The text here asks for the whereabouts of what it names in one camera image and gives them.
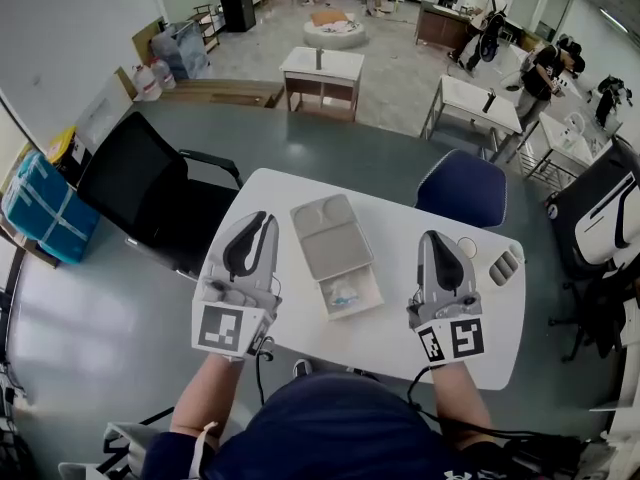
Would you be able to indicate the round white ottoman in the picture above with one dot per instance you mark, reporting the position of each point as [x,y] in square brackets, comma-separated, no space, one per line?
[335,33]

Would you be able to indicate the black mesh office chair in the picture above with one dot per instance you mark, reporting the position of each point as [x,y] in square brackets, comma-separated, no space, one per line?
[140,188]

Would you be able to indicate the person's navy clothed body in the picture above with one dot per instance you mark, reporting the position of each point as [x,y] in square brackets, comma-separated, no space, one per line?
[330,433]

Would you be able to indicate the yellow bin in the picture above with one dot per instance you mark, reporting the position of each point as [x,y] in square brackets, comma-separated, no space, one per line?
[65,148]

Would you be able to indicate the white compartment holder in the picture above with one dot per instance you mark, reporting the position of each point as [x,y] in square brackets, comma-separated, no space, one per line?
[505,268]

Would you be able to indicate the dark blue chair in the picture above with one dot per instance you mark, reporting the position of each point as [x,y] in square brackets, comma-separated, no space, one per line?
[462,190]

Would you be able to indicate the person's right forearm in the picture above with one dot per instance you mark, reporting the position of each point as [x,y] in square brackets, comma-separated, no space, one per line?
[460,403]

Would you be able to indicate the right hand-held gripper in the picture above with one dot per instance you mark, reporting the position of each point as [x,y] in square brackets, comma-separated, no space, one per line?
[447,335]

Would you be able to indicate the brown wooden desk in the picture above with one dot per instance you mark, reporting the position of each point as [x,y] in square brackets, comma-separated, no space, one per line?
[442,28]

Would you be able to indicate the small clear plastic packet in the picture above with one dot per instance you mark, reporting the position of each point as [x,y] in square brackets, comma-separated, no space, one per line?
[345,293]

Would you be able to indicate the long wooden platform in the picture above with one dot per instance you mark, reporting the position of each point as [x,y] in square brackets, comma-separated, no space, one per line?
[225,93]

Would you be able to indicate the black bottle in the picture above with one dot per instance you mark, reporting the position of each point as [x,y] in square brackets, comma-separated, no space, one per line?
[319,59]

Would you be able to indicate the white and black device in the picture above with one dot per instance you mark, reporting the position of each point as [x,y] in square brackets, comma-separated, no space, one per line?
[605,223]

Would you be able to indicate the white metal frame desk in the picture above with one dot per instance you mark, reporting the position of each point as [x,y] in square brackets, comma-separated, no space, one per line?
[475,105]

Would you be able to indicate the blue bundle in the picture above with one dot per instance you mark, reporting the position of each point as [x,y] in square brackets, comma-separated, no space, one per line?
[45,213]

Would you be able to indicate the black cabinet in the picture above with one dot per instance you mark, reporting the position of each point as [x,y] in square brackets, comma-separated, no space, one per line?
[236,4]

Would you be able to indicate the white top wooden side table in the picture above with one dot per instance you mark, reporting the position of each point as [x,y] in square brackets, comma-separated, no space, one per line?
[322,65]

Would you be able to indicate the beige drawer box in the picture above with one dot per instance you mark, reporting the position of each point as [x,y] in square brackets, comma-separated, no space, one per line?
[335,248]

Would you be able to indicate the person's left forearm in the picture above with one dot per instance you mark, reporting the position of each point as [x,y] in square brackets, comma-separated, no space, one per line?
[205,398]

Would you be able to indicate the clear water jug red label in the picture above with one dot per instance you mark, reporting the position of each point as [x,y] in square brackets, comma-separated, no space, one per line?
[163,74]
[146,84]

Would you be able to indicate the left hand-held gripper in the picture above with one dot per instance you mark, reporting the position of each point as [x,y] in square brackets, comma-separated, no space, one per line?
[225,325]

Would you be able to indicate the person's left shoe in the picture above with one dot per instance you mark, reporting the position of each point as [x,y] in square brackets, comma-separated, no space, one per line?
[302,367]

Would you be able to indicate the light grey chair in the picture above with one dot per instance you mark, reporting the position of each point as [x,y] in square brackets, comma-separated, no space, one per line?
[130,443]

